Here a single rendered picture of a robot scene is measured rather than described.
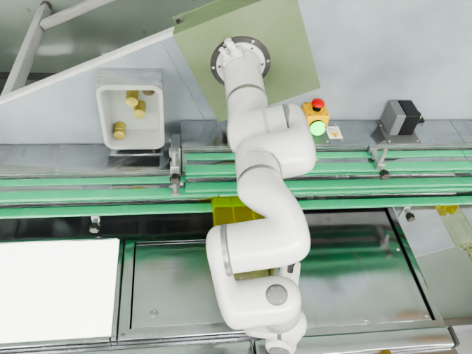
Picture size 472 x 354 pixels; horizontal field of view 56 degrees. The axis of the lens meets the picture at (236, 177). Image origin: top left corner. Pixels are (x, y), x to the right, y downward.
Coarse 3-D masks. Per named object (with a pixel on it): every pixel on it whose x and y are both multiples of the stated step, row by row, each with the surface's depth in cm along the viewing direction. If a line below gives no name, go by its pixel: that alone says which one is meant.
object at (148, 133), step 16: (96, 96) 117; (112, 96) 126; (144, 96) 127; (160, 96) 119; (112, 112) 130; (128, 112) 131; (160, 112) 123; (112, 128) 134; (128, 128) 135; (144, 128) 136; (160, 128) 128; (112, 144) 131; (128, 144) 132; (144, 144) 132; (160, 144) 132
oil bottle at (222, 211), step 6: (216, 198) 133; (222, 198) 133; (228, 198) 134; (216, 204) 131; (222, 204) 132; (228, 204) 132; (216, 210) 130; (222, 210) 130; (228, 210) 130; (216, 216) 128; (222, 216) 128; (228, 216) 129; (216, 222) 127; (222, 222) 127; (228, 222) 127
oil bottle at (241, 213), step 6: (234, 198) 134; (234, 204) 132; (240, 204) 132; (234, 210) 131; (240, 210) 131; (246, 210) 131; (234, 216) 129; (240, 216) 129; (246, 216) 129; (252, 216) 130; (234, 222) 128
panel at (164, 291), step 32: (128, 256) 134; (160, 256) 135; (192, 256) 136; (128, 288) 127; (160, 288) 128; (192, 288) 129; (128, 320) 120; (160, 320) 121; (192, 320) 122; (224, 320) 123; (0, 352) 113
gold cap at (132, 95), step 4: (128, 92) 124; (132, 92) 123; (136, 92) 124; (128, 96) 122; (132, 96) 122; (136, 96) 123; (128, 100) 123; (132, 100) 123; (136, 100) 123; (128, 104) 123; (132, 104) 124; (136, 104) 124
